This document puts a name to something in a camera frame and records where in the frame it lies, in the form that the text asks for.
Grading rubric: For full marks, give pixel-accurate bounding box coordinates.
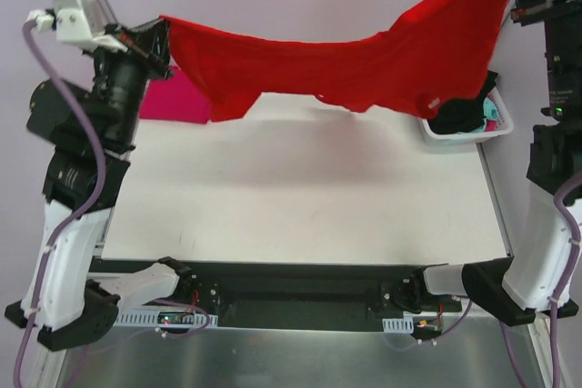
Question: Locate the red t shirt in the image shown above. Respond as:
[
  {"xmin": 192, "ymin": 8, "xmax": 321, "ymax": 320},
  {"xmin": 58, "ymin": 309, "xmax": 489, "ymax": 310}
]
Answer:
[{"xmin": 169, "ymin": 0, "xmax": 508, "ymax": 122}]

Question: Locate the white plastic laundry basket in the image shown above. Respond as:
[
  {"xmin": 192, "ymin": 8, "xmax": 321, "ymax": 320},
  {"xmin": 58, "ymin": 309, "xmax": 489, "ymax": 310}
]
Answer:
[{"xmin": 418, "ymin": 87, "xmax": 514, "ymax": 147}]

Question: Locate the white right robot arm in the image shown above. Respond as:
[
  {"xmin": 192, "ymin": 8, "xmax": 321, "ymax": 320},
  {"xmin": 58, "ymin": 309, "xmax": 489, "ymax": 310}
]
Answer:
[{"xmin": 392, "ymin": 0, "xmax": 581, "ymax": 326}]

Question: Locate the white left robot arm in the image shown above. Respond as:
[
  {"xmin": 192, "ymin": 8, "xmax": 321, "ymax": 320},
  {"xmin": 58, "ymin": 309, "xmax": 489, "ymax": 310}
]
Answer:
[{"xmin": 5, "ymin": 18, "xmax": 194, "ymax": 352}]

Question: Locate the folded magenta t shirt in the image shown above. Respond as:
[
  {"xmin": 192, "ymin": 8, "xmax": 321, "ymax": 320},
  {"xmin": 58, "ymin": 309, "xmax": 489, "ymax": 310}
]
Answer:
[{"xmin": 139, "ymin": 65, "xmax": 210, "ymax": 124}]

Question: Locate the teal pink garment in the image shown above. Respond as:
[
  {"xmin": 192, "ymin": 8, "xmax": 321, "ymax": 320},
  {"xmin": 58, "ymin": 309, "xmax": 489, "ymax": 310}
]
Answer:
[{"xmin": 473, "ymin": 93, "xmax": 501, "ymax": 134}]

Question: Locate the black t shirt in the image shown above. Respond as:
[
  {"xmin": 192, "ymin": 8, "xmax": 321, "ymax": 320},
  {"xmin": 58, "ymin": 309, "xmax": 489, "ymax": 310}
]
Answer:
[{"xmin": 428, "ymin": 71, "xmax": 498, "ymax": 134}]

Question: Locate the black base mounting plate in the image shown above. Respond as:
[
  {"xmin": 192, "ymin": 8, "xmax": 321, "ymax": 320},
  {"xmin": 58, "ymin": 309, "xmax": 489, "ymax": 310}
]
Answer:
[{"xmin": 88, "ymin": 258, "xmax": 474, "ymax": 329}]

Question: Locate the left white cable duct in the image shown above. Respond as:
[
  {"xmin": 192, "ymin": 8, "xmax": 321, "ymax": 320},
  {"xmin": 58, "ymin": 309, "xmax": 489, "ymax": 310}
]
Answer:
[{"xmin": 115, "ymin": 309, "xmax": 218, "ymax": 329}]

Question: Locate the white cable duct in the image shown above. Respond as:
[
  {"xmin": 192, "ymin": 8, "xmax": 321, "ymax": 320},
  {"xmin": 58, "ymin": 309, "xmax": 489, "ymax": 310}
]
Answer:
[
  {"xmin": 382, "ymin": 316, "xmax": 415, "ymax": 334},
  {"xmin": 115, "ymin": 309, "xmax": 218, "ymax": 329}
]

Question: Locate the right white cable duct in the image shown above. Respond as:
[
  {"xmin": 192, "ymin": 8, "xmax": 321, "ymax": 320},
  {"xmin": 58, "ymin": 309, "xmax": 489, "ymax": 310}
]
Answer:
[{"xmin": 382, "ymin": 316, "xmax": 415, "ymax": 334}]

